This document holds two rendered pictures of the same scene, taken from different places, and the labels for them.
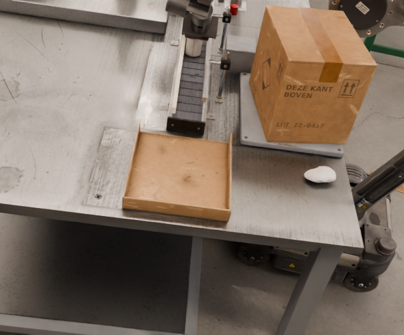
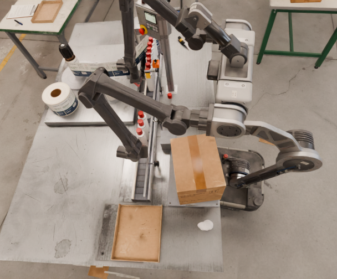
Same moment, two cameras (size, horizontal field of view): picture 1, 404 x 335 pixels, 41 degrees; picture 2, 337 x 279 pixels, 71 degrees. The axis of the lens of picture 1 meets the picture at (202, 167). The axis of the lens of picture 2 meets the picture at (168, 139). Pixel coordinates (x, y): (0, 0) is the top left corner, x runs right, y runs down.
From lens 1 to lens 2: 105 cm
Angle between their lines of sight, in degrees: 22
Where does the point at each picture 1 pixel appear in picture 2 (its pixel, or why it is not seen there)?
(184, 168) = (140, 228)
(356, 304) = (247, 217)
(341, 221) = (214, 254)
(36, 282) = not seen: hidden behind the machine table
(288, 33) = (179, 165)
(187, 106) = (140, 189)
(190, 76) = (143, 165)
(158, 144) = (129, 213)
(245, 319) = not seen: hidden behind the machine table
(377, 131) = (265, 106)
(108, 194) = (107, 251)
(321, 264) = not seen: hidden behind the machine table
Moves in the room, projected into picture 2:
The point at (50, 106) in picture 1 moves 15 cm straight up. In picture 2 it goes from (81, 194) to (70, 186)
